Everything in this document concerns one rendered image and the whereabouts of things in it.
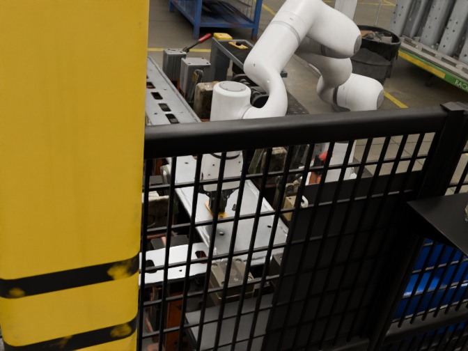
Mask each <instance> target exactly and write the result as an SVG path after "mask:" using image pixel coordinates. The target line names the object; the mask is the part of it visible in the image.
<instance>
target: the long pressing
mask: <svg viewBox="0 0 468 351"><path fill-rule="evenodd" d="M146 76H147V77H148V79H146V82H150V83H152V85H153V86H154V87H155V88H153V89H149V88H147V87H146V110H145V113H146V115H147V116H148V120H149V123H148V125H162V124H171V123H170V121H169V120H168V118H167V117H166V114H173V115H174V116H175V118H176V119H177V121H178V122H179V123H193V122H202V121H201V120H200V118H199V117H198V116H197V115H196V114H195V112H194V111H193V109H192V108H191V107H190V106H189V105H188V103H187V102H186V100H185V99H184V98H183V96H181V94H180V93H179V91H178V90H177V89H176V87H175V86H174V85H173V84H172V82H171V81H170V80H169V78H168V77H167V76H166V75H165V73H164V72H163V71H162V69H161V68H160V67H159V66H158V64H157V63H156V62H155V60H154V59H153V57H151V56H147V73H146ZM165 89H166V90H165ZM151 93H159V94H160V96H161V97H162V99H163V100H156V99H155V98H154V97H153V96H152V94H151ZM159 104H166V105H167V106H168V108H169V109H170V110H171V111H162V109H161V108H160V106H159ZM181 112H182V113H181ZM186 163H188V164H186ZM195 172H196V159H194V158H193V156H192V155H190V156H182V157H177V163H176V172H175V183H179V182H190V181H194V179H195ZM238 191H239V189H237V190H235V191H234V192H233V193H232V194H231V195H230V198H228V201H227V206H226V209H225V212H226V214H227V215H228V216H229V217H232V216H235V211H233V210H232V209H233V204H237V195H238ZM193 192H194V187H183V188H177V189H175V193H176V195H177V197H178V198H179V200H180V202H181V204H182V206H183V208H184V209H185V212H186V213H187V215H188V217H189V219H190V220H191V213H192V199H193ZM258 196H259V190H258V189H257V188H256V186H255V185H254V184H253V183H252V181H251V180H245V184H244V192H243V197H242V204H241V209H240V215H246V214H251V213H256V207H257V202H258ZM206 201H209V197H208V196H206V195H205V194H200V193H198V201H197V208H196V220H195V222H196V221H205V220H210V219H213V217H212V215H211V214H210V211H209V210H208V208H207V207H206V205H205V202H206ZM270 210H274V209H273V208H272V207H271V205H270V204H269V203H268V202H267V201H266V199H265V198H264V197H263V203H262V208H261V212H265V211H270ZM273 221H274V215H270V216H265V217H260V218H259V222H258V229H257V233H256V240H255V244H254V248H257V247H264V246H268V244H269V241H270V235H271V231H272V225H273ZM253 225H254V218H252V219H243V220H239V222H238V227H237V235H236V239H235V247H234V251H241V250H245V249H249V245H250V241H251V234H252V230H253ZM268 226H271V228H268ZM195 229H196V232H197V233H198V235H199V237H200V239H201V241H202V242H203V243H205V244H206V245H207V247H208V248H209V246H210V236H211V230H212V225H207V226H199V227H195ZM232 230H233V221H230V222H225V223H220V224H217V229H216V235H215V241H214V251H213V256H214V255H219V254H226V253H229V249H230V243H231V235H232ZM221 233H222V234H224V235H220V234H221ZM287 234H288V227H287V226H286V225H285V224H284V222H283V221H282V220H281V218H280V217H279V221H278V224H277V228H276V234H275V238H274V244H280V243H284V242H286V238H287ZM283 250H284V247H283V248H278V249H273V250H272V253H271V257H270V263H269V264H271V260H272V255H275V254H282V253H283ZM266 255H267V251H260V252H256V253H253V255H252V259H251V266H250V267H257V266H261V265H264V264H265V259H266Z"/></svg>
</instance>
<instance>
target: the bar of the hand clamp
mask: <svg viewBox="0 0 468 351"><path fill-rule="evenodd" d="M307 145H308V144H306V145H299V146H294V150H293V154H292V159H291V163H290V169H289V170H292V169H298V168H299V165H300V163H301V161H302V158H303V156H304V152H305V150H306V147H307ZM295 176H296V174H292V175H288V179H287V183H286V184H288V183H292V184H293V182H294V179H295ZM282 177H283V176H280V178H279V181H278V183H277V187H281V181H282Z"/></svg>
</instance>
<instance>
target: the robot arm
mask: <svg viewBox="0 0 468 351"><path fill-rule="evenodd" d="M360 46H361V32H360V30H359V28H358V27H357V25H356V24H355V23H354V22H353V21H352V20H351V19H350V18H349V17H347V16H346V15H344V14H343V13H340V12H338V11H337V10H335V9H333V8H331V7H329V6H328V5H326V4H325V3H324V2H322V1H321V0H286V2H285V3H284V4H283V5H282V7H281V8H280V10H279V11H278V13H277V14H276V15H275V17H274V19H273V20H272V21H271V22H270V24H269V26H268V27H267V28H266V30H265V31H264V33H263V34H262V36H261V37H260V38H259V40H258V42H257V43H256V44H255V46H254V47H253V49H252V50H251V51H250V53H249V55H248V57H247V58H246V60H245V62H244V73H245V74H246V76H248V78H250V80H252V81H253V82H254V83H256V84H258V85H259V86H260V87H261V88H262V89H264V90H265V91H266V92H267V94H268V95H269V98H268V101H267V102H266V104H265V106H264V107H262V108H260V109H258V108H255V107H253V106H251V104H250V96H251V90H250V88H249V87H248V86H246V85H244V84H241V83H239V82H235V81H221V82H219V83H217V84H215V85H214V88H213V94H212V107H211V114H210V121H214V120H235V119H245V118H265V117H275V116H285V114H286V111H287V107H288V98H287V93H286V88H285V85H284V83H283V80H282V78H281V76H280V73H281V71H282V70H283V68H284V67H285V65H286V63H287V62H288V61H289V60H290V58H291V56H292V55H293V54H296V55H297V56H298V57H300V58H301V59H303V60H305V61H306V62H308V63H310V64H311V65H313V66H314V67H316V68H317V69H318V70H319V71H320V74H321V77H320V78H319V81H318V84H317V94H318V96H319V98H320V99H321V100H323V101H325V102H328V103H330V104H335V105H337V106H340V107H345V108H347V109H349V110H350V111H368V110H376V109H377V108H378V107H379V106H380V105H381V103H382V101H383V99H384V89H383V87H382V85H381V83H380V82H378V81H377V80H375V79H371V78H369V77H365V76H361V75H356V74H352V64H351V60H350V57H352V56H354V55H355V54H356V53H357V52H358V51H359V48H360ZM348 143H349V141H336V142H335V144H334V149H333V155H332V156H333V157H332V158H331V160H330V163H329V165H334V164H342V163H343V160H344V158H345V153H346V150H347V147H348ZM220 161H221V153H212V154H204V155H203V159H202V162H201V174H200V180H208V179H214V178H218V177H219V166H220ZM242 165H243V159H242V150H241V151H233V152H227V153H226V163H225V169H224V178H226V177H232V176H240V175H241V172H242ZM340 172H341V169H333V170H328V172H327V176H326V179H325V182H331V181H337V180H338V179H339V176H340ZM239 186H240V181H235V182H224V183H223V184H222V193H221V199H220V205H219V206H220V208H221V211H222V212H225V209H226V206H227V201H228V198H230V195H231V194H232V193H233V192H234V191H235V190H237V189H239ZM198 192H199V193H200V194H205V195H206V196H208V197H209V202H208V207H209V209H210V210H211V211H212V213H213V214H214V208H215V198H216V193H217V184H212V185H201V186H199V189H198Z"/></svg>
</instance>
